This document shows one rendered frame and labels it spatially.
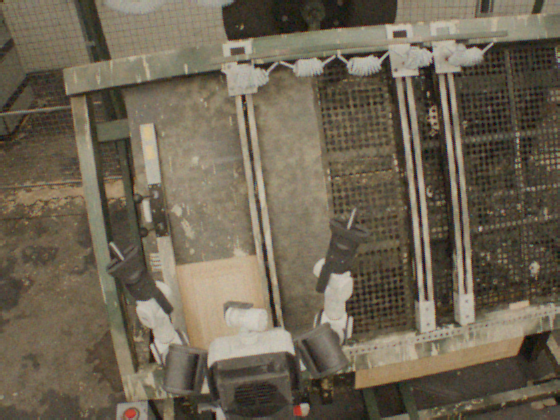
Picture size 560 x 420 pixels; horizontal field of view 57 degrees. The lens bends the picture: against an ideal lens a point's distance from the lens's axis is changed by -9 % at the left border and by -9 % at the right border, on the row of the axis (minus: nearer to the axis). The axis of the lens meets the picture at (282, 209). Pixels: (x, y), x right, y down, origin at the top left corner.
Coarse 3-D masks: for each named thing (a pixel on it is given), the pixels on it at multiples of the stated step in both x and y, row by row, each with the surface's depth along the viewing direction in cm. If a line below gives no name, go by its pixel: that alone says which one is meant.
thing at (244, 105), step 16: (224, 48) 191; (240, 64) 179; (240, 96) 197; (240, 112) 197; (240, 128) 198; (256, 144) 199; (256, 160) 200; (256, 176) 202; (256, 192) 205; (256, 208) 203; (256, 224) 203; (256, 240) 203; (272, 256) 205; (272, 272) 205; (272, 288) 206; (272, 304) 207; (272, 320) 211
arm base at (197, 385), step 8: (168, 344) 164; (176, 344) 163; (184, 344) 169; (184, 352) 160; (192, 352) 161; (200, 352) 163; (200, 360) 162; (200, 368) 162; (200, 376) 162; (192, 384) 162; (200, 384) 161; (168, 392) 159; (176, 392) 157; (184, 392) 158; (192, 392) 160; (200, 392) 161
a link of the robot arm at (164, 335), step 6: (168, 318) 181; (168, 324) 181; (156, 330) 181; (162, 330) 181; (168, 330) 183; (174, 330) 192; (156, 336) 184; (162, 336) 183; (168, 336) 184; (174, 336) 189; (180, 336) 189; (156, 342) 187; (162, 342) 186; (168, 342) 187; (174, 342) 187; (180, 342) 188; (162, 348) 186
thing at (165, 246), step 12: (144, 144) 199; (156, 144) 201; (144, 156) 200; (156, 156) 200; (156, 168) 201; (156, 180) 201; (168, 228) 205; (168, 240) 204; (168, 252) 205; (168, 264) 205; (168, 276) 206; (168, 300) 207; (180, 300) 207; (180, 312) 208; (180, 324) 209
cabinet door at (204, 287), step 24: (192, 264) 208; (216, 264) 209; (240, 264) 209; (192, 288) 209; (216, 288) 210; (240, 288) 211; (192, 312) 210; (216, 312) 211; (192, 336) 212; (216, 336) 213
